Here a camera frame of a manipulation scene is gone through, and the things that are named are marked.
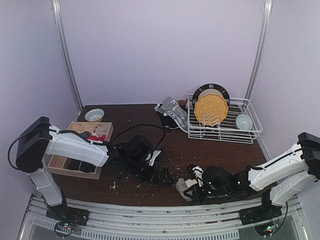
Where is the right aluminium corner post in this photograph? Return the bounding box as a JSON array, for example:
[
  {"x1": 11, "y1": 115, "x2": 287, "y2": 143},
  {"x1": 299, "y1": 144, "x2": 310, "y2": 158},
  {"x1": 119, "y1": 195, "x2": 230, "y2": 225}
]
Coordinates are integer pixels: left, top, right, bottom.
[{"x1": 245, "y1": 0, "x2": 273, "y2": 100}]

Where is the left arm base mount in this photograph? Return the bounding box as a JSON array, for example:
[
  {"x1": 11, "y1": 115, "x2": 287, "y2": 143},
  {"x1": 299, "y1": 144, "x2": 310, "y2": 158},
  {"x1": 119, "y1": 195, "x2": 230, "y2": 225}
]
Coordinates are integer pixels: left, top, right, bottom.
[{"x1": 44, "y1": 197, "x2": 90, "y2": 239}]

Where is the yellow scalloped plate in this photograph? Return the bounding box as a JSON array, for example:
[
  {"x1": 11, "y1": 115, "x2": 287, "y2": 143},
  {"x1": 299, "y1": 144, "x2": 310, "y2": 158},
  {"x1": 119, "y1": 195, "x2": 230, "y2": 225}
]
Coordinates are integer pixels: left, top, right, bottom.
[{"x1": 193, "y1": 93, "x2": 229, "y2": 127}]

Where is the black folded underwear in box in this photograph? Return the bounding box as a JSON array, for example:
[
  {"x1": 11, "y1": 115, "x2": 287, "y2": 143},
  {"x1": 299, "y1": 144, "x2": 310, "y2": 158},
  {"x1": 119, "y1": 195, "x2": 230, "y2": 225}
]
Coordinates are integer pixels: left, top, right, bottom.
[{"x1": 68, "y1": 159, "x2": 81, "y2": 171}]

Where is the wooden compartment organizer box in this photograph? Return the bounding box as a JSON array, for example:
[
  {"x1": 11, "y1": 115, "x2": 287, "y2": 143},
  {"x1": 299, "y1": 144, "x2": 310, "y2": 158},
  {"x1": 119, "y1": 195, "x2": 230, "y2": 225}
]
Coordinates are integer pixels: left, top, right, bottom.
[{"x1": 47, "y1": 122, "x2": 114, "y2": 180}]

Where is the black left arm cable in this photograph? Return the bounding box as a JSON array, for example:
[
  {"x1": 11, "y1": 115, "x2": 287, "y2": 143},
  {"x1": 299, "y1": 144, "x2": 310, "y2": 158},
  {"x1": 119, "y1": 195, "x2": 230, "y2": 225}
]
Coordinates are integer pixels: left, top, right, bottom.
[{"x1": 7, "y1": 123, "x2": 166, "y2": 171}]

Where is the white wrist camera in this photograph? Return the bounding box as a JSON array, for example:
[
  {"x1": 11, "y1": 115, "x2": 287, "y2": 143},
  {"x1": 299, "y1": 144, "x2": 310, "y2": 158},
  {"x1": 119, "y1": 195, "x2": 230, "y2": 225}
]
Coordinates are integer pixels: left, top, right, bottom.
[
  {"x1": 145, "y1": 150, "x2": 162, "y2": 167},
  {"x1": 191, "y1": 165, "x2": 204, "y2": 188}
]

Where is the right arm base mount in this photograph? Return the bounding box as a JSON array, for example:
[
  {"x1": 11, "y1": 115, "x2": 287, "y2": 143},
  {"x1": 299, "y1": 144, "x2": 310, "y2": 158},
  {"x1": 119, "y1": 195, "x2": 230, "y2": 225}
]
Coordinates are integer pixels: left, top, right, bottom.
[{"x1": 239, "y1": 190, "x2": 282, "y2": 238}]

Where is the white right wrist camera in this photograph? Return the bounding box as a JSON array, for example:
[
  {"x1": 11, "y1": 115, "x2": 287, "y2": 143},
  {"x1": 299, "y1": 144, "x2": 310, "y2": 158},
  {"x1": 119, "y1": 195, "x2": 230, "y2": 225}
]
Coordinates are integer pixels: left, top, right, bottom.
[{"x1": 191, "y1": 165, "x2": 204, "y2": 188}]

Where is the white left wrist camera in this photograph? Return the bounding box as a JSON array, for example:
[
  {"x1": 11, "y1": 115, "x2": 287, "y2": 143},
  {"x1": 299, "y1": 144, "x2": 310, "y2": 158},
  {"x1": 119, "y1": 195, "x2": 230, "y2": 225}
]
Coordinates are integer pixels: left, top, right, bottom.
[{"x1": 145, "y1": 150, "x2": 162, "y2": 167}]

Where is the red rolled underwear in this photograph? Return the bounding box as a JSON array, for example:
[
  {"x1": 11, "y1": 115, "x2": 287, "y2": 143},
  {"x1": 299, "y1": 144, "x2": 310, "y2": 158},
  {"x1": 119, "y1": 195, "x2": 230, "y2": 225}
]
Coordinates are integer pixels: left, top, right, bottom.
[{"x1": 88, "y1": 134, "x2": 107, "y2": 143}]

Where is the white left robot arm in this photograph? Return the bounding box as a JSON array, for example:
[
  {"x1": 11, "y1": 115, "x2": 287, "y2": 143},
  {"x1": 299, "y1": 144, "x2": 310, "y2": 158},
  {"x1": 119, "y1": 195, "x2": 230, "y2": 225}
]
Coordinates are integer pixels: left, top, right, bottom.
[{"x1": 10, "y1": 116, "x2": 173, "y2": 207}]

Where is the blue yellow patterned bowl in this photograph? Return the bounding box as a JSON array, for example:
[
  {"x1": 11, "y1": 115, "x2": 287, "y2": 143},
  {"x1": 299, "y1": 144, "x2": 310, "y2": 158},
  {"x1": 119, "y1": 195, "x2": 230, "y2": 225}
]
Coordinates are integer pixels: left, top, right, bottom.
[{"x1": 84, "y1": 108, "x2": 105, "y2": 122}]

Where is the brown cloth item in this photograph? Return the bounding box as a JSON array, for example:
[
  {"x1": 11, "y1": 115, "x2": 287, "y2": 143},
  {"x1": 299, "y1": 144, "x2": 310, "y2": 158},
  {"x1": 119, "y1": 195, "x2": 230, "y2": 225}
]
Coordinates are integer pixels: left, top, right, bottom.
[{"x1": 178, "y1": 99, "x2": 188, "y2": 107}]

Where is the left aluminium corner post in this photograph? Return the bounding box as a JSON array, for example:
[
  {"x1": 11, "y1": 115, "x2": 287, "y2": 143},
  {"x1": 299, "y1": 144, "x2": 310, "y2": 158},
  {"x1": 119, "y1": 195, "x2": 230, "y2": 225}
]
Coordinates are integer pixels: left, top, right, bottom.
[{"x1": 51, "y1": 0, "x2": 84, "y2": 112}]

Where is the pale green glass bowl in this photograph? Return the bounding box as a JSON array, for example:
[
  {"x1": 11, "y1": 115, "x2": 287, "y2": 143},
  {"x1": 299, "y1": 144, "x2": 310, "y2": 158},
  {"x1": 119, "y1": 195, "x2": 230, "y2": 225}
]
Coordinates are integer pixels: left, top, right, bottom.
[{"x1": 235, "y1": 114, "x2": 253, "y2": 131}]

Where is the black underwear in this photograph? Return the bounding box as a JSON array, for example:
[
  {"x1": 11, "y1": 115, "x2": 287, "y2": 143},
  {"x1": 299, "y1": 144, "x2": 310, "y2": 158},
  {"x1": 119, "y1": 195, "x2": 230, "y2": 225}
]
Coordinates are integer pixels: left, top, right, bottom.
[
  {"x1": 79, "y1": 161, "x2": 96, "y2": 173},
  {"x1": 68, "y1": 159, "x2": 81, "y2": 171},
  {"x1": 158, "y1": 113, "x2": 179, "y2": 130}
]

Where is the aluminium rail front frame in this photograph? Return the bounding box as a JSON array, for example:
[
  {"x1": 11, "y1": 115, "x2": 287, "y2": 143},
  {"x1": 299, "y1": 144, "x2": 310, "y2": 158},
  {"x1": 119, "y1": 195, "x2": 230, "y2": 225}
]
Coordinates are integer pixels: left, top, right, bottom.
[{"x1": 17, "y1": 196, "x2": 312, "y2": 240}]

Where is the black rimmed plate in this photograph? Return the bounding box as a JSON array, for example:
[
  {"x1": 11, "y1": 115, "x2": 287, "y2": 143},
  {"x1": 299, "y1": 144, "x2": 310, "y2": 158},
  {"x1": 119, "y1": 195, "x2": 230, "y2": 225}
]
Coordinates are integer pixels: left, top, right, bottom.
[{"x1": 191, "y1": 83, "x2": 230, "y2": 107}]

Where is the grey underwear white waistband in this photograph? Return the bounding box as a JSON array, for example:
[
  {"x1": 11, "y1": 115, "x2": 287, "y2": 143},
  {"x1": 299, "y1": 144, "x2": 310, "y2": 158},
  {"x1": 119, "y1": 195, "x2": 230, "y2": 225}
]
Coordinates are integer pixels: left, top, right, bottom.
[{"x1": 175, "y1": 178, "x2": 198, "y2": 202}]

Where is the aluminium corner post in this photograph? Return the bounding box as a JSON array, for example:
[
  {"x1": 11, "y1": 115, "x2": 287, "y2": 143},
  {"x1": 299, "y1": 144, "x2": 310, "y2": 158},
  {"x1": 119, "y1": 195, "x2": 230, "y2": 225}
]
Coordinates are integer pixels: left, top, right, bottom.
[
  {"x1": 245, "y1": 0, "x2": 273, "y2": 100},
  {"x1": 51, "y1": 0, "x2": 84, "y2": 112}
]

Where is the dark striped rolled underwear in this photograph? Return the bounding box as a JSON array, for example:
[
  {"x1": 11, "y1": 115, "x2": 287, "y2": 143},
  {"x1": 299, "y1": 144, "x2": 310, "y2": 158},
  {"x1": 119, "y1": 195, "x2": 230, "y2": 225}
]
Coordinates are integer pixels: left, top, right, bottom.
[{"x1": 79, "y1": 131, "x2": 91, "y2": 140}]

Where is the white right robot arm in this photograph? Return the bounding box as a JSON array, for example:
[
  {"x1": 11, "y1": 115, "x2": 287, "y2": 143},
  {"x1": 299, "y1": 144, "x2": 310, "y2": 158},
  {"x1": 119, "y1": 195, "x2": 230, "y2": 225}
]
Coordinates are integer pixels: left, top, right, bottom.
[{"x1": 181, "y1": 132, "x2": 320, "y2": 207}]

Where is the pink beige rolled underwear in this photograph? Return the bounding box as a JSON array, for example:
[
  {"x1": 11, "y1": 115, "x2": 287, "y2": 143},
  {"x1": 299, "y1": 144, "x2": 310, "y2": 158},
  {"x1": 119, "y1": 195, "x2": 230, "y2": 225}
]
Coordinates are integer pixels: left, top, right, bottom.
[{"x1": 94, "y1": 124, "x2": 110, "y2": 133}]

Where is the white wire dish rack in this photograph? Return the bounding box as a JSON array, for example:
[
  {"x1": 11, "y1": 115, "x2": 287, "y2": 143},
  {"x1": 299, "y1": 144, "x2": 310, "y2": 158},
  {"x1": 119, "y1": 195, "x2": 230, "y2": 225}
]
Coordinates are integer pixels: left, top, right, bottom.
[{"x1": 187, "y1": 93, "x2": 263, "y2": 144}]

